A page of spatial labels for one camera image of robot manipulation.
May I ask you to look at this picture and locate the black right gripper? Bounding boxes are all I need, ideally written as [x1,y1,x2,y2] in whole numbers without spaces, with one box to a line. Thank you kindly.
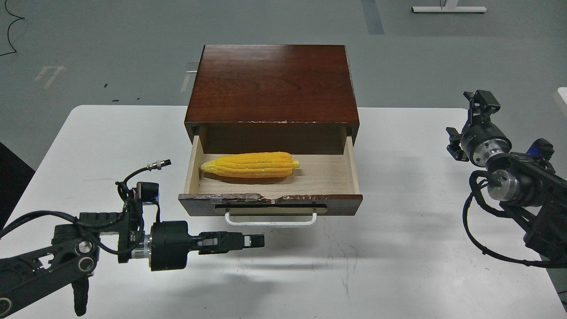
[446,89,512,167]

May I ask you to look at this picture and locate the white table base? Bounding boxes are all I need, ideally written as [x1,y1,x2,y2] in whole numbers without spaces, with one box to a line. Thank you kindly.
[411,0,488,14]

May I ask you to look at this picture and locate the black floor cable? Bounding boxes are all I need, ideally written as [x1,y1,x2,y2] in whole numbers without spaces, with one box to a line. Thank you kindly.
[0,0,26,57]

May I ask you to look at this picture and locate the dark wooden cabinet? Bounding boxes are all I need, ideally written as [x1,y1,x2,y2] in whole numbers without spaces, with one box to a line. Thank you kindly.
[184,44,360,154]

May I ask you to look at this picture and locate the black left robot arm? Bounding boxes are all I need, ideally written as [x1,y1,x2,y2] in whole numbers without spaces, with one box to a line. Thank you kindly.
[0,159,264,317]

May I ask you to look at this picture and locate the yellow corn cob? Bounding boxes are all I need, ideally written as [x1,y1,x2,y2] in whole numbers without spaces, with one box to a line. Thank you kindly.
[200,152,300,179]

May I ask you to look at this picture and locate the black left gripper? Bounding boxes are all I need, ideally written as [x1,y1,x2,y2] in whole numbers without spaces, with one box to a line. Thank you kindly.
[135,221,265,271]

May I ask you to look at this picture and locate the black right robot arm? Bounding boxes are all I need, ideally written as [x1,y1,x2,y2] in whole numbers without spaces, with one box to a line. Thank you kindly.
[446,89,567,268]

